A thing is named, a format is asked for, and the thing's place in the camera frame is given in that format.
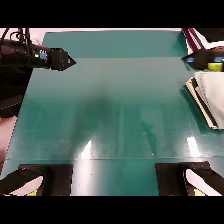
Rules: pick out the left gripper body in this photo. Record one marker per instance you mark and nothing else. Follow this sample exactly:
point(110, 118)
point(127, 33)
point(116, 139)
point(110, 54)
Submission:
point(59, 59)

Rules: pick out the white T-shirt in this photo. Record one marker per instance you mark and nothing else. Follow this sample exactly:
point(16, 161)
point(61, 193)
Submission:
point(213, 93)

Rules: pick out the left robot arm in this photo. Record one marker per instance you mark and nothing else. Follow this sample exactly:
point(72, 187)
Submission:
point(16, 55)

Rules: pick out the red striped garment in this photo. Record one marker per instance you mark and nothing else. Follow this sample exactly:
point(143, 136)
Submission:
point(190, 38)

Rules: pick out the heap of clothes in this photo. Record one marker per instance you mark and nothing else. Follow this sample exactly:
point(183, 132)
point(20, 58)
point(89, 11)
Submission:
point(200, 100)

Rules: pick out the black garment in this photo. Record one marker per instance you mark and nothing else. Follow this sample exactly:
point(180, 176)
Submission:
point(213, 33)

